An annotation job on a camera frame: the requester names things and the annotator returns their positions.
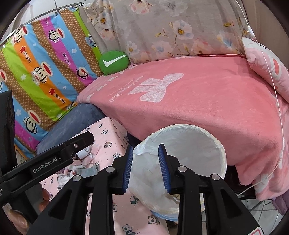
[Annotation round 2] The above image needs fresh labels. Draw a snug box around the white lined trash bin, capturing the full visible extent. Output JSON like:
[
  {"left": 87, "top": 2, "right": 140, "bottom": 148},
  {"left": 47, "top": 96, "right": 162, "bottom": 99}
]
[{"left": 128, "top": 124, "right": 227, "bottom": 222}]

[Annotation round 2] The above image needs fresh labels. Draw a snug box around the person's left hand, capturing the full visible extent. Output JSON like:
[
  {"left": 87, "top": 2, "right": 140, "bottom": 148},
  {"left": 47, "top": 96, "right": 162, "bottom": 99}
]
[{"left": 7, "top": 184, "right": 50, "bottom": 234}]

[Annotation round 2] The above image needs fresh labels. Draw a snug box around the white sock red mark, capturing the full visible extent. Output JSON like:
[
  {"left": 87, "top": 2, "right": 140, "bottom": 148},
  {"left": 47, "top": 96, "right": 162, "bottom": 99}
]
[{"left": 57, "top": 165, "right": 86, "bottom": 189}]

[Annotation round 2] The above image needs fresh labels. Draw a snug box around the blue grey cushion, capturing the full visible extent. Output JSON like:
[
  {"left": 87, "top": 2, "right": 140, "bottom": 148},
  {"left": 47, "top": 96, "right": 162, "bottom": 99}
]
[{"left": 37, "top": 103, "right": 106, "bottom": 154}]

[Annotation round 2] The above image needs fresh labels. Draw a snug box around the pink panda print sheet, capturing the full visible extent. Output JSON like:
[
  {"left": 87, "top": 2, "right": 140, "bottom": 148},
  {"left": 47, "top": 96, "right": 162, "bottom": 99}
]
[{"left": 41, "top": 117, "right": 169, "bottom": 234}]

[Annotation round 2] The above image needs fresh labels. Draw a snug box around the pink towel blanket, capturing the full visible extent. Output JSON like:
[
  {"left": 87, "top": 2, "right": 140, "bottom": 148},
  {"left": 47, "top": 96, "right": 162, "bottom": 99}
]
[{"left": 77, "top": 56, "right": 288, "bottom": 200}]

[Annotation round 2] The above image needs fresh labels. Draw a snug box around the colourful monkey print quilt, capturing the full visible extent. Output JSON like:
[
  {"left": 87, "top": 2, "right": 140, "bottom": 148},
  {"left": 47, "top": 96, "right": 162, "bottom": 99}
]
[{"left": 1, "top": 6, "right": 102, "bottom": 158}]

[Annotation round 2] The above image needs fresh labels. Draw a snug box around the pink floral pillow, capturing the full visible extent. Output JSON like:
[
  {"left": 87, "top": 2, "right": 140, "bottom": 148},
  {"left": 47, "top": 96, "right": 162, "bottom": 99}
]
[{"left": 242, "top": 38, "right": 289, "bottom": 101}]

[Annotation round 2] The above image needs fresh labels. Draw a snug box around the green check mark cushion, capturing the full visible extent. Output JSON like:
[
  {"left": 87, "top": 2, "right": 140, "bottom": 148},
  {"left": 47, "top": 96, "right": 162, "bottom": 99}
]
[{"left": 98, "top": 50, "right": 129, "bottom": 75}]

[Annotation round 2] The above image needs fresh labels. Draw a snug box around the grey floral quilt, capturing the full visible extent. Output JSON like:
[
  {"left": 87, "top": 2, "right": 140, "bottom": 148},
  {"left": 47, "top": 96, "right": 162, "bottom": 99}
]
[{"left": 79, "top": 0, "right": 255, "bottom": 64}]

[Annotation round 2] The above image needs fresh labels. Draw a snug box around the thin white cord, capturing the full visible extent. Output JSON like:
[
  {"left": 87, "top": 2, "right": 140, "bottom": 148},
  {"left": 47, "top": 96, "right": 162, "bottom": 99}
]
[{"left": 234, "top": 0, "right": 286, "bottom": 197}]

